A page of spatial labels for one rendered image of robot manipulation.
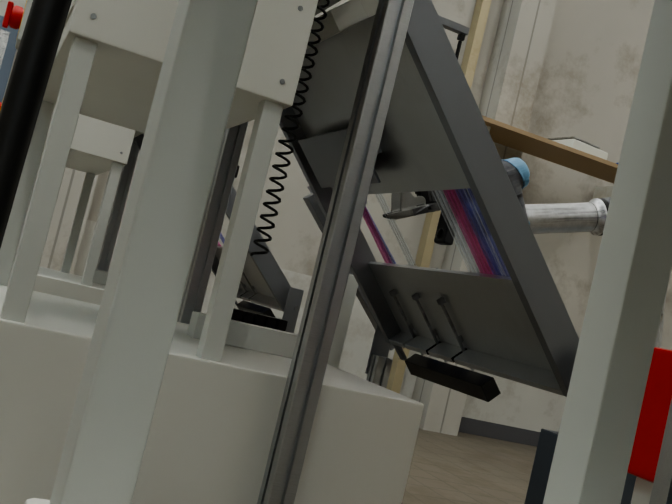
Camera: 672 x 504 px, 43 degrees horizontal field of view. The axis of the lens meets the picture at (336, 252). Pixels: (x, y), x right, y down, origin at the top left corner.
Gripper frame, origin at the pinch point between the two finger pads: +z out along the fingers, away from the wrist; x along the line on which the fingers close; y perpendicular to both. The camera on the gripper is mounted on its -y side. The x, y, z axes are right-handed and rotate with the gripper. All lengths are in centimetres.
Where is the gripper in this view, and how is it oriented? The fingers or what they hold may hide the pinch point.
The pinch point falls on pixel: (391, 217)
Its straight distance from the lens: 184.7
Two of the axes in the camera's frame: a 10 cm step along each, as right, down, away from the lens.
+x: 3.9, 0.4, -9.2
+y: -2.3, -9.6, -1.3
